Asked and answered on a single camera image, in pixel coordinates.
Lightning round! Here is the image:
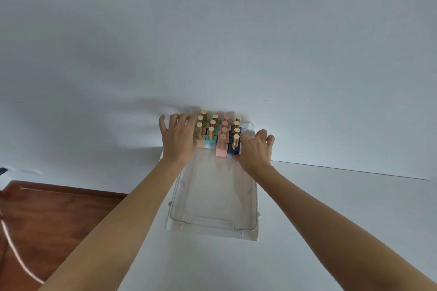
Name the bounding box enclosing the person's left hand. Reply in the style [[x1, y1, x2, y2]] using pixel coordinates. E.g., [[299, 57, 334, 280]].
[[159, 113, 199, 162]]

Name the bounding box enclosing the person's right hand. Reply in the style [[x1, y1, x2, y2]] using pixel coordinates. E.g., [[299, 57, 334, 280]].
[[234, 129, 276, 174]]

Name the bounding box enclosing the cluster of gold-capped lipsticks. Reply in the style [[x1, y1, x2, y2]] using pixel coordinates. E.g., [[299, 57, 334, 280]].
[[193, 110, 243, 158]]

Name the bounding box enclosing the person's right forearm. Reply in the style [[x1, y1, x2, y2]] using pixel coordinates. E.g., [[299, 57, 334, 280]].
[[244, 163, 437, 291]]

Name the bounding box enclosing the person's left forearm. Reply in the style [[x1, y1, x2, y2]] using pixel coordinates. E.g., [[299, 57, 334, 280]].
[[38, 158, 188, 291]]

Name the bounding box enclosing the clear plastic storage bin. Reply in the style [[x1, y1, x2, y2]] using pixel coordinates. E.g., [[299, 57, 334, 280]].
[[166, 120, 261, 243]]

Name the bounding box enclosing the white cable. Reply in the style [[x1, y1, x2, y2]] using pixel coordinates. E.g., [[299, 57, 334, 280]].
[[0, 218, 46, 284]]

